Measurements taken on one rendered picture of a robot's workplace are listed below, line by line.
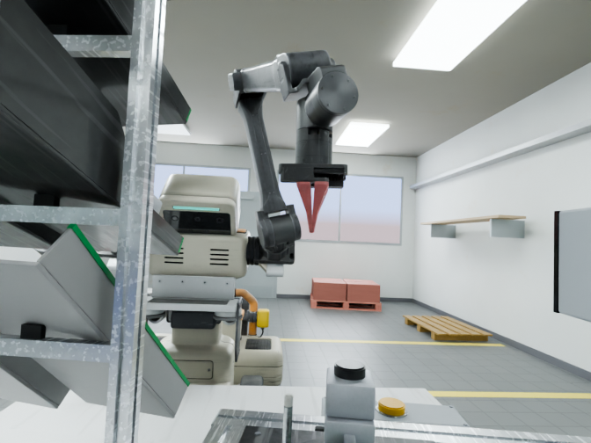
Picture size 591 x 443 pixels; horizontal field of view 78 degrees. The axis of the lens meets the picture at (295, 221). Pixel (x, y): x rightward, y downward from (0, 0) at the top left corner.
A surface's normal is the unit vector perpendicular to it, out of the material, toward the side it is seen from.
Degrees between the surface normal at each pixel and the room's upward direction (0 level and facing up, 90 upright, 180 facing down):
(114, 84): 155
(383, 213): 90
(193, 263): 98
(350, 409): 90
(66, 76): 90
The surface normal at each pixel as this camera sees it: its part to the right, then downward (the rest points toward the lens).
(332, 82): 0.27, -0.06
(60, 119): 0.97, 0.03
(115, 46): -0.07, -0.05
